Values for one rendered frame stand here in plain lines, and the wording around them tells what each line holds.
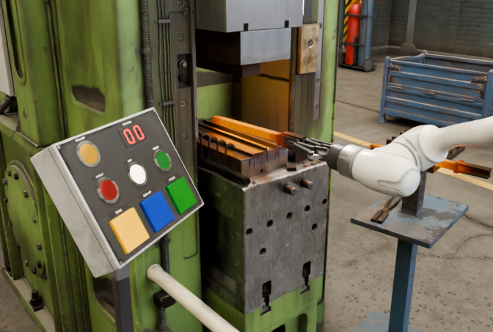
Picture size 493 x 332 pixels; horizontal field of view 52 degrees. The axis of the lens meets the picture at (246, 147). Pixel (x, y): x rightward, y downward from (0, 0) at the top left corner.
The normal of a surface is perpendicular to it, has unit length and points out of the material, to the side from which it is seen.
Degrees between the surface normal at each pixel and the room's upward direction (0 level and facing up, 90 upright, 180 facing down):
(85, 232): 90
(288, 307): 90
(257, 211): 90
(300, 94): 90
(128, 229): 60
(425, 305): 0
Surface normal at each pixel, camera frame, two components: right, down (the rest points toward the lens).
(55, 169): -0.43, 0.29
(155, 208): 0.78, -0.36
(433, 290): 0.00, -0.95
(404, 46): -0.83, 0.18
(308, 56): 0.64, 0.25
